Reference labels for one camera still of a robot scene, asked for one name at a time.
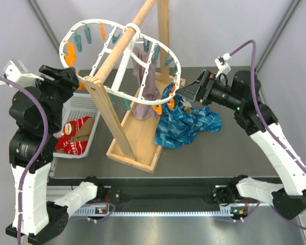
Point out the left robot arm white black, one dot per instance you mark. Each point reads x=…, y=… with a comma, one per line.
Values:
x=37, y=110

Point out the red santa christmas sock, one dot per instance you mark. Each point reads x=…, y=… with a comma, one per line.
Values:
x=66, y=146

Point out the brown sock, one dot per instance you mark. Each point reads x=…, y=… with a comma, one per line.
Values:
x=82, y=128

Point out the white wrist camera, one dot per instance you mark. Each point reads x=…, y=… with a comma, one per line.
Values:
x=16, y=71
x=222, y=64

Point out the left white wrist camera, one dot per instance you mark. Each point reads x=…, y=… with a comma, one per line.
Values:
x=16, y=71

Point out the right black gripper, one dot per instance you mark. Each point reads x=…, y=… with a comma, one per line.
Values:
x=208, y=80

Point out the white perforated plastic basket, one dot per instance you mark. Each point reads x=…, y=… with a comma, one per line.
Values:
x=80, y=117

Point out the wooden drying rack stand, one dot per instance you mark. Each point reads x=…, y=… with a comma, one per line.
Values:
x=133, y=142

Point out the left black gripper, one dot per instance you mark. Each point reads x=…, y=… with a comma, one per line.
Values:
x=66, y=79

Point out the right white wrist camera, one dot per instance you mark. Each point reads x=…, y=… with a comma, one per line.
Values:
x=222, y=64

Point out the mauve cloth on hanger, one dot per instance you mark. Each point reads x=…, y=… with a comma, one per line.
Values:
x=150, y=91

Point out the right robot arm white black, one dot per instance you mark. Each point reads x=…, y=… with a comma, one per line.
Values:
x=258, y=121

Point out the blue patterned cloth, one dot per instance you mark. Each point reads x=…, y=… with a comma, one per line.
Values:
x=179, y=123

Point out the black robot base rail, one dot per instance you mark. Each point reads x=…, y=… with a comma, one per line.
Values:
x=141, y=195

